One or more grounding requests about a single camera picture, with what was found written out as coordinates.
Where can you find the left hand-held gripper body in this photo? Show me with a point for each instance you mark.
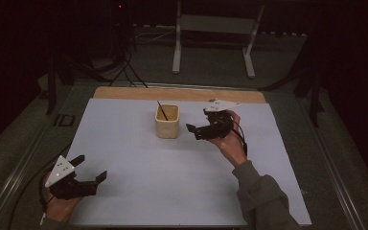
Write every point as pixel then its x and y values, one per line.
pixel 62 171

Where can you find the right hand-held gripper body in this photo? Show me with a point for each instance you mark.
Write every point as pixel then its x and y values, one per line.
pixel 218 124

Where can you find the beige square cup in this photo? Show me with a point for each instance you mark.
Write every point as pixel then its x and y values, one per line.
pixel 167 129

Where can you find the thin black stick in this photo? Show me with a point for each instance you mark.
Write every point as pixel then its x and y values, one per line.
pixel 162 110

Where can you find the person's right hand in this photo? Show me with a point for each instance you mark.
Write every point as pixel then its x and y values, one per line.
pixel 231 145

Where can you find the person's left hand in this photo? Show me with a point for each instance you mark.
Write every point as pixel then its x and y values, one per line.
pixel 60 209

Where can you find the white table mat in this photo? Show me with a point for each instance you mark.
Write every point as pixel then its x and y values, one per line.
pixel 159 179

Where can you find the black floor stand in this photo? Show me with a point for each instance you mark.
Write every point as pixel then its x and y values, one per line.
pixel 314 96
pixel 52 86

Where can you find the grey metal stand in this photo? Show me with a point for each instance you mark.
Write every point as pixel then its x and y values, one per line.
pixel 217 24

